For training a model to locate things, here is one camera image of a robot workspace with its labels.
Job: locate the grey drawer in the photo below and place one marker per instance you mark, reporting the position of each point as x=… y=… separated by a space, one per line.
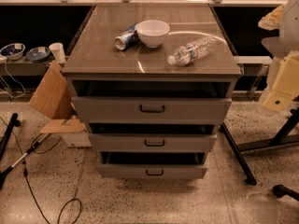
x=142 y=110
x=137 y=171
x=153 y=142

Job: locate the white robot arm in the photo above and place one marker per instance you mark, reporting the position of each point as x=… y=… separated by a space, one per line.
x=283 y=77

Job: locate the grey drawer cabinet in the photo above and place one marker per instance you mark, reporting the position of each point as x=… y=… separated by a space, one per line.
x=97 y=68

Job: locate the grey top drawer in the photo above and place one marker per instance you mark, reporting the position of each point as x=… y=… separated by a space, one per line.
x=142 y=110

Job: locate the grey bottom drawer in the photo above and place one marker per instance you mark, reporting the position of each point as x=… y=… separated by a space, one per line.
x=137 y=171

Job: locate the clear plastic water bottle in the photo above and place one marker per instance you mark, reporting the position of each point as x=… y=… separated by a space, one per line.
x=193 y=51

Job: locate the blue soda can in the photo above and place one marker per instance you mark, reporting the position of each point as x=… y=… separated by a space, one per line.
x=127 y=38

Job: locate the brown cardboard box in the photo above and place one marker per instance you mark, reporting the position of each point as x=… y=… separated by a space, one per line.
x=52 y=98

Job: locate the white paper cup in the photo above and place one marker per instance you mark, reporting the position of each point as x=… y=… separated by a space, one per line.
x=57 y=49

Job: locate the dark blue bowl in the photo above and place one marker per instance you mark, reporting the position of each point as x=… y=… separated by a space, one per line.
x=38 y=54

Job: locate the black stand leg left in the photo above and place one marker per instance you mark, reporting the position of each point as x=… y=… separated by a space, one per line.
x=14 y=122

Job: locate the black caster foot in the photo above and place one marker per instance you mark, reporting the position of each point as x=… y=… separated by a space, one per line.
x=280 y=191

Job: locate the black and silver pole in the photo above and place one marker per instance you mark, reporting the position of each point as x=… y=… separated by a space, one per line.
x=35 y=145

